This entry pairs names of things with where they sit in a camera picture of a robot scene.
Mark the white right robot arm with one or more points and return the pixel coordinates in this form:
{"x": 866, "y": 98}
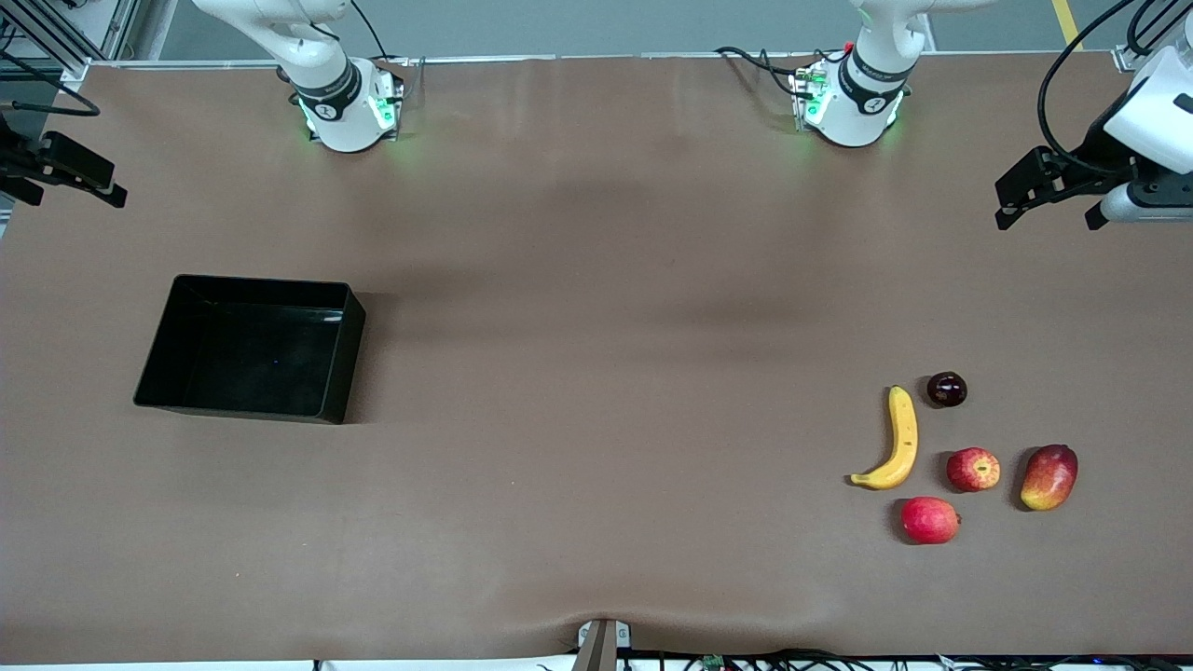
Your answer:
{"x": 340, "y": 102}

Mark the red yellow mango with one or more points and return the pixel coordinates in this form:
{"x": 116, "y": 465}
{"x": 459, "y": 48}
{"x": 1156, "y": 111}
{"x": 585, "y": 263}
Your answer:
{"x": 1049, "y": 477}

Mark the yellow banana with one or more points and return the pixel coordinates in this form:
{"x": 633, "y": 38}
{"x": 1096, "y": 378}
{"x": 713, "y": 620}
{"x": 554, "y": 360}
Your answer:
{"x": 902, "y": 438}

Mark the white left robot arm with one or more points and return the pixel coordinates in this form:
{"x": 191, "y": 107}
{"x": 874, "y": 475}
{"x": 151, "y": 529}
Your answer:
{"x": 862, "y": 102}

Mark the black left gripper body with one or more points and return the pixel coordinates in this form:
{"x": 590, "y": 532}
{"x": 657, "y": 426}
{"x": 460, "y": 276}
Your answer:
{"x": 1103, "y": 149}

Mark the brown table mat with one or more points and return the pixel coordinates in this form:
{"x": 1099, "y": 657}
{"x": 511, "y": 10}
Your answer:
{"x": 596, "y": 233}

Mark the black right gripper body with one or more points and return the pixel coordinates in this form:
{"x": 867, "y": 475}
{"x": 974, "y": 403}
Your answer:
{"x": 19, "y": 158}

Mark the round red fruit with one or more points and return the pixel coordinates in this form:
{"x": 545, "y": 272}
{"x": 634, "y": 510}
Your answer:
{"x": 929, "y": 521}

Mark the silver aluminium corner post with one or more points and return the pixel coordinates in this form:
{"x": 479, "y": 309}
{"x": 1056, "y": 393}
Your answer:
{"x": 1130, "y": 58}

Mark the grey metal clamp bracket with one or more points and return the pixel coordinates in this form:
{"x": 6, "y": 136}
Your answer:
{"x": 602, "y": 643}

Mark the black plastic box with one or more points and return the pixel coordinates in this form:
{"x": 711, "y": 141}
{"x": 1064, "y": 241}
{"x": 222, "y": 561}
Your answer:
{"x": 247, "y": 359}

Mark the red yellow apple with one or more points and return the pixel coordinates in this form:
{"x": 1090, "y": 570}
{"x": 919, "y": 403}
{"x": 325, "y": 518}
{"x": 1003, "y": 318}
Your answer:
{"x": 974, "y": 470}

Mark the dark purple plum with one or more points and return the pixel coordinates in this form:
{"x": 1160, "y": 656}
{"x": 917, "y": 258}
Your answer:
{"x": 947, "y": 390}

